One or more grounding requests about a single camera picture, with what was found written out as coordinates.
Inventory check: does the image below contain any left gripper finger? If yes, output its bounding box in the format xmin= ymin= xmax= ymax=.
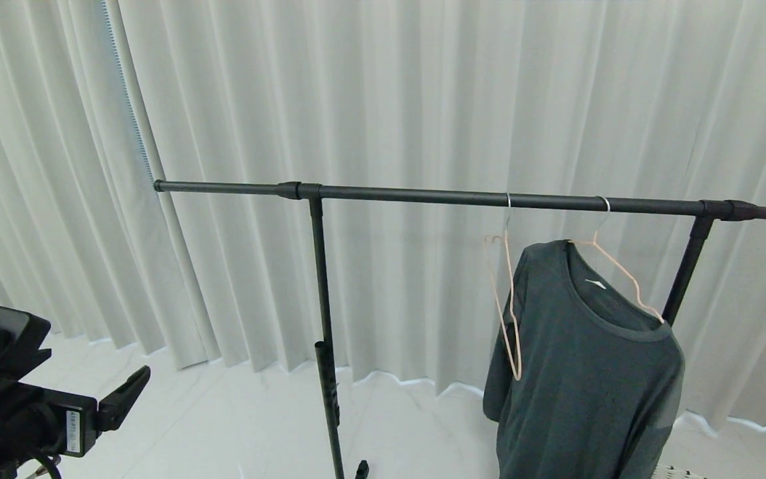
xmin=96 ymin=364 xmax=152 ymax=432

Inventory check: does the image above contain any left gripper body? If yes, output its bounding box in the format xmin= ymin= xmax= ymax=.
xmin=0 ymin=385 xmax=102 ymax=479

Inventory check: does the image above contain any dark grey t-shirt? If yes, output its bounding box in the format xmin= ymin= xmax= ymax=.
xmin=483 ymin=239 xmax=687 ymax=479

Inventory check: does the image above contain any pink clothes hanger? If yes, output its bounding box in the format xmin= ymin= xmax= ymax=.
xmin=485 ymin=194 xmax=524 ymax=382
xmin=569 ymin=198 xmax=665 ymax=325

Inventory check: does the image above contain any black clothes rack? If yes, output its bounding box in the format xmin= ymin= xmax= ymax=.
xmin=154 ymin=180 xmax=766 ymax=479

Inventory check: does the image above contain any white curtain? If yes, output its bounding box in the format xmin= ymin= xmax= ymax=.
xmin=0 ymin=0 xmax=766 ymax=440

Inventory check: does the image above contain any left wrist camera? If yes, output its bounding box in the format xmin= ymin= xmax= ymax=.
xmin=0 ymin=303 xmax=53 ymax=387

